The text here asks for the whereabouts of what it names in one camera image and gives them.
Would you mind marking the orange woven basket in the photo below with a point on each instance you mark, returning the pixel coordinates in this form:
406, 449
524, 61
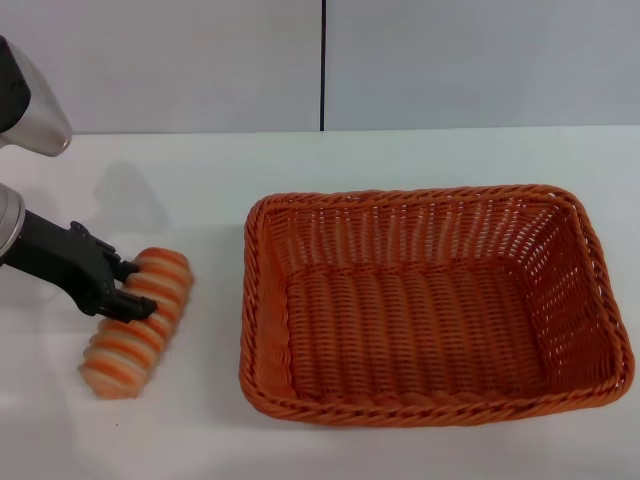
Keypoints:
430, 310

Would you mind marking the orange striped bread loaf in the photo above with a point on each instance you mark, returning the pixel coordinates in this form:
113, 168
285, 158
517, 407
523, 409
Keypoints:
140, 340

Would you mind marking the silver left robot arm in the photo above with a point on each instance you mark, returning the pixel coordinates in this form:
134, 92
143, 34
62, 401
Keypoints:
42, 115

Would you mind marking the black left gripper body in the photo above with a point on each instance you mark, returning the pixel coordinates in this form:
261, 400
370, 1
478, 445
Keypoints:
60, 255

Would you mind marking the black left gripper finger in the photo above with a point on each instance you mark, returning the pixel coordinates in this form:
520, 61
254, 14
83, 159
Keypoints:
135, 306
127, 267

